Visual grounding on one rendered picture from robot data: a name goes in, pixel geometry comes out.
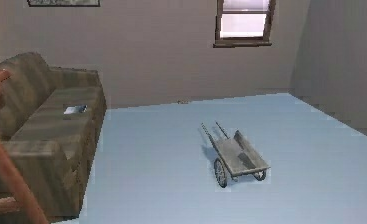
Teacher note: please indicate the grey wooden hand cart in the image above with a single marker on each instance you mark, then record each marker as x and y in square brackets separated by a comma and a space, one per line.
[236, 156]

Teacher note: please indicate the small silver flat device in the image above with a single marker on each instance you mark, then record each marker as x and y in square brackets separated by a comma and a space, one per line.
[75, 109]

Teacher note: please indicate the brown framed window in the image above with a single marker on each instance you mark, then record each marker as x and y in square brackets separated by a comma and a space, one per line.
[244, 21]

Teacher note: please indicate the brown striped sofa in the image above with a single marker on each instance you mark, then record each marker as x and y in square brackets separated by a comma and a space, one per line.
[54, 133]

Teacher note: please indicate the dark framed wall picture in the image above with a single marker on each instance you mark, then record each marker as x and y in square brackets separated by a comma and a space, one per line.
[63, 2]

